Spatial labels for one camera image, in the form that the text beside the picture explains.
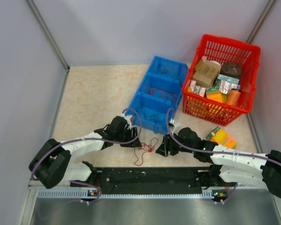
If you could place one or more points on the red plastic basket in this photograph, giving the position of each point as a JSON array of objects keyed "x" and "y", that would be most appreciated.
[{"x": 223, "y": 50}]

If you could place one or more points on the orange bottle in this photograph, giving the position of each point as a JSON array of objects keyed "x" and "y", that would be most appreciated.
[{"x": 233, "y": 97}]

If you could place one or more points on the orange yellow sponge pack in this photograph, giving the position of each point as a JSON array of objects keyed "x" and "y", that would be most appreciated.
[{"x": 219, "y": 136}]

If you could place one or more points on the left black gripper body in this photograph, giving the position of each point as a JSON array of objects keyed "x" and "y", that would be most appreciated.
[{"x": 127, "y": 134}]

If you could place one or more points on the yellow sponge pack in basket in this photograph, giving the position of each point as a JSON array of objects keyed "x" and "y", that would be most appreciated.
[{"x": 214, "y": 94}]

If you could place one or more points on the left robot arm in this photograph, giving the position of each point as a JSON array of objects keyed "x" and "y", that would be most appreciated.
[{"x": 55, "y": 162}]

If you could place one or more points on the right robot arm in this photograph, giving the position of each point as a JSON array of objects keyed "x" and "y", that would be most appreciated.
[{"x": 227, "y": 165}]

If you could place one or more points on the silver foil packets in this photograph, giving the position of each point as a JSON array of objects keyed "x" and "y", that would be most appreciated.
[{"x": 196, "y": 89}]

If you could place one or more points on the dark brown round item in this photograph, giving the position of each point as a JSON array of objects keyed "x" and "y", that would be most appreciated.
[{"x": 231, "y": 69}]

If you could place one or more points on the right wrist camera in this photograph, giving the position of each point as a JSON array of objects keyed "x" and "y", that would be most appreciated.
[{"x": 175, "y": 126}]

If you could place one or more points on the upper brown cardboard box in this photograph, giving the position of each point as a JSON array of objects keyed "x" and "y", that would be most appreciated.
[{"x": 208, "y": 68}]

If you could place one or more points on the left aluminium corner post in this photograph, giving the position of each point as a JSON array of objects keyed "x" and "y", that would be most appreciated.
[{"x": 47, "y": 33}]

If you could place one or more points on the lower brown cardboard box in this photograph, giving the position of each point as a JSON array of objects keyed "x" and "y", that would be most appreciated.
[{"x": 202, "y": 80}]

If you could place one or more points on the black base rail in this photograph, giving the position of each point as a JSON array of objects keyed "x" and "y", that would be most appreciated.
[{"x": 153, "y": 180}]

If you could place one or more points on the teal tissue pack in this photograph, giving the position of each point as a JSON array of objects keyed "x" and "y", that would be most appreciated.
[{"x": 227, "y": 83}]

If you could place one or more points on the right aluminium corner post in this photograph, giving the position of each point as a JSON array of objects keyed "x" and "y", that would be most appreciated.
[{"x": 265, "y": 13}]

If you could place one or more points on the brown cardboard box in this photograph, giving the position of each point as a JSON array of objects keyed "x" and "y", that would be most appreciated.
[
  {"x": 202, "y": 80},
  {"x": 208, "y": 68}
]

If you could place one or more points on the white cable duct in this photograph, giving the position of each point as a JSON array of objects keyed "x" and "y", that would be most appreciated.
[{"x": 89, "y": 194}]

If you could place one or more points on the blue three-compartment bin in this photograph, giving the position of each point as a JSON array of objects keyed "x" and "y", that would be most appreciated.
[{"x": 159, "y": 90}]

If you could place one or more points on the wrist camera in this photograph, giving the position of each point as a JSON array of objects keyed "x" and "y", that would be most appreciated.
[
  {"x": 128, "y": 118},
  {"x": 175, "y": 126}
]

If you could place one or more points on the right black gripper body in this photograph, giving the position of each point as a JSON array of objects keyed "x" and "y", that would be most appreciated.
[{"x": 174, "y": 146}]

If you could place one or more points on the aluminium corner post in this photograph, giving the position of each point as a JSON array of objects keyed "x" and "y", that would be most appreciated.
[
  {"x": 265, "y": 13},
  {"x": 47, "y": 33}
]

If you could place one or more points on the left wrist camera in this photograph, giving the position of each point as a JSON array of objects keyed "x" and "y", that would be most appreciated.
[{"x": 128, "y": 118}]

